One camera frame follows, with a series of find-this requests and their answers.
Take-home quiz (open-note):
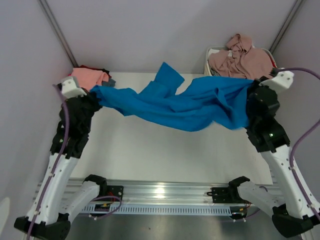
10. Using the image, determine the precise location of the blue t shirt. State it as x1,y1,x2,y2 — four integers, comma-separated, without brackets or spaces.
91,62,253,132

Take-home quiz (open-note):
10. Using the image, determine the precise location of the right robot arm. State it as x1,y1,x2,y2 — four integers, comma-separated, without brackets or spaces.
227,80,320,238

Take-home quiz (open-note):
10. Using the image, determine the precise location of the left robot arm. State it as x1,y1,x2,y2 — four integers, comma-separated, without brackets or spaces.
14,93,108,240

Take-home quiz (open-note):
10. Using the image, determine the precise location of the salmon pink folded shirt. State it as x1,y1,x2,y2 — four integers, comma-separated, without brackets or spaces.
70,67,109,91

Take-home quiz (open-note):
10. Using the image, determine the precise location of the grey blue folded shirt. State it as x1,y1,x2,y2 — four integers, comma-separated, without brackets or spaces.
101,78,116,88

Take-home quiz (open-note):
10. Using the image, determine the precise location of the black folded shirt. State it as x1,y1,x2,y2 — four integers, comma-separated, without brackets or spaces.
99,68,111,78

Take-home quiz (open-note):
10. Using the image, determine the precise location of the dusty pink shirt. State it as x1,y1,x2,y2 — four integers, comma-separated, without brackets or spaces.
208,33,273,80

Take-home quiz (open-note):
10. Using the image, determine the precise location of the white laundry basket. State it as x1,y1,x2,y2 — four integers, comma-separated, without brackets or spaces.
204,46,277,76

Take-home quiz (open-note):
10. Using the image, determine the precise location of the right corner metal profile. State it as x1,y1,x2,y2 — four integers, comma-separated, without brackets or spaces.
269,0,307,54

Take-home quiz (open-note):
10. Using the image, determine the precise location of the corner metal profile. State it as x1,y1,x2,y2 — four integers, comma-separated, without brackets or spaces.
269,0,307,54
37,0,79,68

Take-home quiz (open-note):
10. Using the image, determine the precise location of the left corner metal profile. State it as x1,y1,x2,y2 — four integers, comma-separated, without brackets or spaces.
37,0,79,68

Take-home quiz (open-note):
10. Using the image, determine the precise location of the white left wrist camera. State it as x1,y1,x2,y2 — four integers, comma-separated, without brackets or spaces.
61,76,87,99

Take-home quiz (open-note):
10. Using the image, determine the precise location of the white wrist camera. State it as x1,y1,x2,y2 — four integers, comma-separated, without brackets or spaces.
61,76,87,99
259,71,294,94

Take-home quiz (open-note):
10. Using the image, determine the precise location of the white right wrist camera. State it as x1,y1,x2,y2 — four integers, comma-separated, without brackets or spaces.
259,71,294,94

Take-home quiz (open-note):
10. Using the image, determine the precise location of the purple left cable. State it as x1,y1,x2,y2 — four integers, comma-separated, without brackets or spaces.
26,84,123,240

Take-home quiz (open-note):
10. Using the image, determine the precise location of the aluminium mounting rail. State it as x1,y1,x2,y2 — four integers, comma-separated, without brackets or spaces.
37,177,283,206

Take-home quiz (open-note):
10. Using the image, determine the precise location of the white slotted cable duct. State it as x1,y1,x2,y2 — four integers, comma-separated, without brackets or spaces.
79,204,232,215

